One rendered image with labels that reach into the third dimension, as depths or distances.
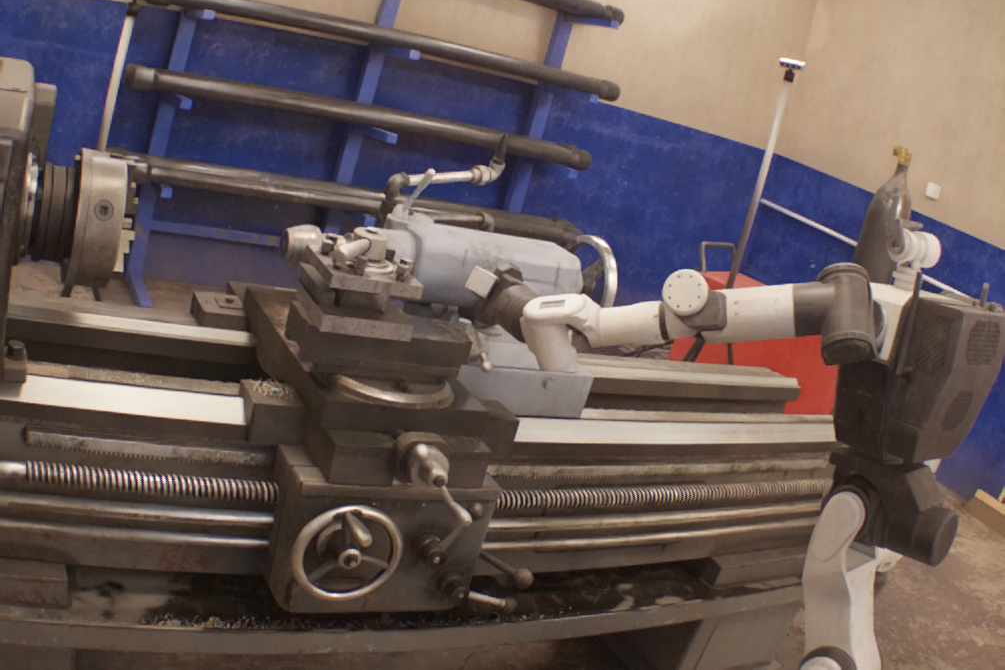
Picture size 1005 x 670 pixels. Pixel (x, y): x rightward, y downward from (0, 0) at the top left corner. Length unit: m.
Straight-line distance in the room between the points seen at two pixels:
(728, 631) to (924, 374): 1.31
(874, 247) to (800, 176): 2.25
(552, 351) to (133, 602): 0.95
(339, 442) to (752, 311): 0.71
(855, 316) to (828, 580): 0.55
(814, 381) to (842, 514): 2.61
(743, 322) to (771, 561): 1.21
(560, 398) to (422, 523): 0.49
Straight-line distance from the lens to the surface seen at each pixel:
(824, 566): 1.93
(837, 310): 1.66
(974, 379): 1.82
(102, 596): 1.97
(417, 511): 1.83
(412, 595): 1.94
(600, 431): 2.18
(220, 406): 1.80
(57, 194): 1.78
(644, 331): 1.72
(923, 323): 1.76
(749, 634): 2.94
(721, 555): 2.68
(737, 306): 1.69
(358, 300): 1.75
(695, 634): 2.76
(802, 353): 4.47
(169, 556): 1.95
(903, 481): 1.84
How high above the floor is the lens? 1.58
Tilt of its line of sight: 13 degrees down
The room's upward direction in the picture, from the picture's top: 16 degrees clockwise
